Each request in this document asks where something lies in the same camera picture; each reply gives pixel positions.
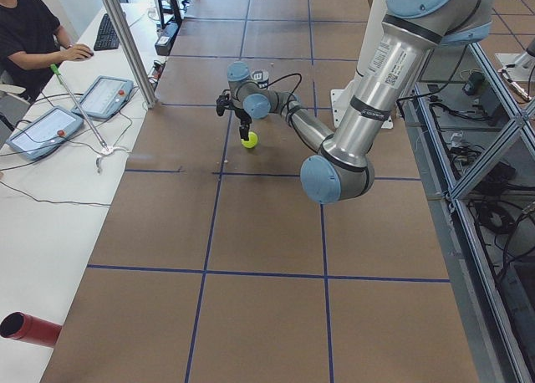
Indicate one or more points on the far teach pendant tablet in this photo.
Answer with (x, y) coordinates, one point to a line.
(105, 97)

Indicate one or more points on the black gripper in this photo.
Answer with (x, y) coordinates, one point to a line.
(241, 115)

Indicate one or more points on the black keyboard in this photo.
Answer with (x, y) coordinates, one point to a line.
(106, 38)

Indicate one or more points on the near teach pendant tablet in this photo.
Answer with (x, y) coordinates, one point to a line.
(46, 134)

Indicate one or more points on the yellow tennis ball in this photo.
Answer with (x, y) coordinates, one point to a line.
(251, 141)

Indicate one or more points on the red cylinder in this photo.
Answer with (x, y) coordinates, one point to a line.
(30, 329)

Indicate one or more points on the person right hand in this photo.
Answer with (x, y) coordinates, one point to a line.
(77, 52)

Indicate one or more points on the reacher grabber stick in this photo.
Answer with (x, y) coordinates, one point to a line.
(106, 150)

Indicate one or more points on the person in black shirt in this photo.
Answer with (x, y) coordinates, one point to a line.
(32, 39)

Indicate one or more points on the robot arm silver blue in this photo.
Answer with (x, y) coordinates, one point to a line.
(339, 168)

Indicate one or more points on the teach pendant tablet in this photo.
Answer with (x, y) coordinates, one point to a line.
(105, 97)
(46, 134)

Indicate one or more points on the aluminium frame post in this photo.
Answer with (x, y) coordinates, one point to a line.
(114, 9)

